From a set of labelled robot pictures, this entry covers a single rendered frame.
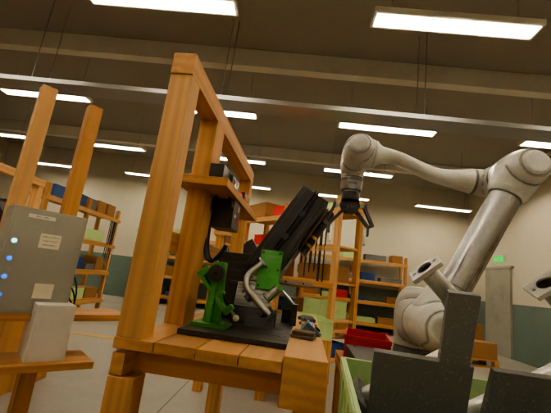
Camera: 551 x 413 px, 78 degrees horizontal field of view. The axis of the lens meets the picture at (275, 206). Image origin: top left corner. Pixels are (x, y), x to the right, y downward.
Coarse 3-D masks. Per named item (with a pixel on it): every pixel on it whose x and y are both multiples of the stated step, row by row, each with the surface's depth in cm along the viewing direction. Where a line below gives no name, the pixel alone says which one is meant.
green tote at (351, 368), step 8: (344, 360) 81; (352, 360) 84; (360, 360) 84; (344, 368) 73; (352, 368) 83; (360, 368) 83; (368, 368) 83; (344, 376) 67; (352, 376) 83; (360, 376) 83; (368, 376) 83; (344, 384) 66; (352, 384) 61; (472, 384) 79; (480, 384) 79; (344, 392) 65; (352, 392) 57; (472, 392) 79; (480, 392) 79; (344, 400) 64; (352, 400) 53; (344, 408) 64; (352, 408) 49
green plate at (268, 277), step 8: (264, 256) 178; (272, 256) 178; (280, 256) 178; (272, 264) 176; (280, 264) 176; (264, 272) 175; (272, 272) 174; (264, 280) 173; (272, 280) 172; (264, 288) 171
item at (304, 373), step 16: (304, 320) 210; (288, 352) 111; (304, 352) 114; (320, 352) 118; (288, 368) 105; (304, 368) 104; (320, 368) 104; (288, 384) 104; (304, 384) 103; (320, 384) 103; (288, 400) 103; (304, 400) 103; (320, 400) 102
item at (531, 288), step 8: (536, 280) 55; (544, 280) 55; (528, 288) 55; (536, 288) 54; (544, 288) 53; (536, 296) 53; (544, 296) 52; (544, 368) 57; (472, 400) 59; (480, 400) 59; (472, 408) 58
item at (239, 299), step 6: (240, 282) 175; (240, 288) 173; (252, 288) 173; (240, 294) 172; (258, 294) 172; (240, 300) 171; (246, 300) 170; (252, 300) 170; (264, 300) 170; (252, 306) 169
